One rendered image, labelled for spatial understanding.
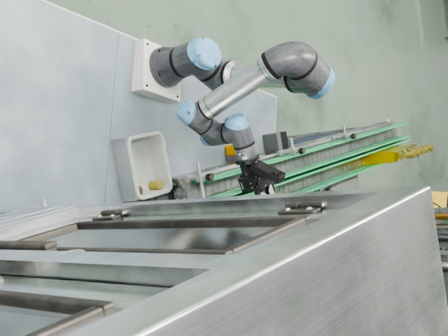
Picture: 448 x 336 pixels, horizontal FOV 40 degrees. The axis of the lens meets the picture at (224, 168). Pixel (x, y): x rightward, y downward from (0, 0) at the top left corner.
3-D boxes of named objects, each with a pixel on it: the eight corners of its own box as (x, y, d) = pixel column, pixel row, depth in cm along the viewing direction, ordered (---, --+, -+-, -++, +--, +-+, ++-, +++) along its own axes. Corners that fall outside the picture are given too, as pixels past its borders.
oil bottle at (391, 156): (362, 165, 326) (413, 161, 308) (361, 155, 326) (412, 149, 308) (367, 163, 331) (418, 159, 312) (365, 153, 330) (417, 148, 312)
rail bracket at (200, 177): (189, 209, 224) (214, 208, 216) (180, 163, 223) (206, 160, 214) (194, 207, 226) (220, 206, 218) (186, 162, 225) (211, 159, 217)
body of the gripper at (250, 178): (254, 185, 222) (243, 154, 218) (273, 183, 216) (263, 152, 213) (242, 195, 216) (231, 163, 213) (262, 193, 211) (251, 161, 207)
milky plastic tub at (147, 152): (122, 202, 218) (139, 201, 212) (111, 139, 216) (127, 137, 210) (157, 192, 231) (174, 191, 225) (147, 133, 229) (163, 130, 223)
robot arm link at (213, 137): (195, 117, 216) (218, 112, 209) (215, 131, 224) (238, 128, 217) (189, 137, 213) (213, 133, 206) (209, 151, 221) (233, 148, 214)
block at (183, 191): (173, 205, 228) (187, 204, 224) (169, 179, 228) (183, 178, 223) (180, 203, 231) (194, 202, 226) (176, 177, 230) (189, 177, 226)
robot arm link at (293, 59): (300, 44, 182) (175, 127, 202) (319, 64, 189) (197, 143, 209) (292, 19, 189) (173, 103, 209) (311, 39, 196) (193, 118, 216)
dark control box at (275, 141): (264, 152, 284) (279, 151, 278) (261, 135, 283) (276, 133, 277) (274, 149, 290) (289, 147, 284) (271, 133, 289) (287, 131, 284)
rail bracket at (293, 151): (276, 157, 269) (302, 154, 260) (273, 140, 268) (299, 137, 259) (281, 155, 272) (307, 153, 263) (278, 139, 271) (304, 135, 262)
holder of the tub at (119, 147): (125, 217, 219) (139, 216, 214) (110, 140, 216) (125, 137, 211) (159, 206, 232) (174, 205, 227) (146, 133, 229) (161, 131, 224)
